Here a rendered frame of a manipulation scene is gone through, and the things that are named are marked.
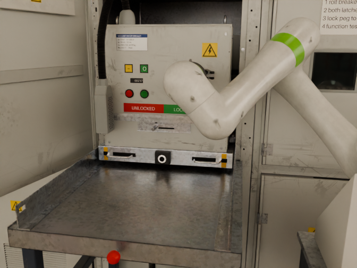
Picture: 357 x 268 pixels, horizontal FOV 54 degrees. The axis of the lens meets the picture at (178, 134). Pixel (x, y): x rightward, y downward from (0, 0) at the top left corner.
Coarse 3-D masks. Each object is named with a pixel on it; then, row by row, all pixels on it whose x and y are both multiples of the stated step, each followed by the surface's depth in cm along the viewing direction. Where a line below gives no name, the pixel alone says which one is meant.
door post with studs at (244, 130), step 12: (252, 0) 131; (252, 12) 132; (252, 24) 133; (252, 36) 134; (240, 48) 137; (252, 48) 135; (240, 60) 138; (240, 72) 139; (252, 108) 141; (252, 120) 142; (240, 132) 145; (252, 132) 144; (240, 144) 146; (240, 156) 147
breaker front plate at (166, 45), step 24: (168, 48) 127; (192, 48) 126; (120, 72) 133; (216, 72) 126; (120, 96) 135; (120, 144) 140; (144, 144) 138; (168, 144) 136; (192, 144) 135; (216, 144) 133
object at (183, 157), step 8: (104, 144) 143; (104, 152) 141; (120, 152) 140; (128, 152) 139; (136, 152) 138; (144, 152) 138; (152, 152) 137; (176, 152) 135; (184, 152) 135; (192, 152) 134; (200, 152) 134; (208, 152) 133; (216, 152) 133; (224, 152) 133; (232, 152) 133; (120, 160) 141; (128, 160) 140; (136, 160) 139; (144, 160) 139; (152, 160) 138; (176, 160) 136; (184, 160) 136; (192, 160) 135; (200, 160) 135; (208, 160) 134; (224, 160) 133; (232, 160) 132
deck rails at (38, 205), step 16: (80, 160) 127; (96, 160) 141; (64, 176) 116; (80, 176) 128; (224, 176) 130; (48, 192) 106; (64, 192) 115; (224, 192) 115; (16, 208) 91; (32, 208) 98; (48, 208) 103; (224, 208) 104; (32, 224) 94; (224, 224) 95; (224, 240) 87
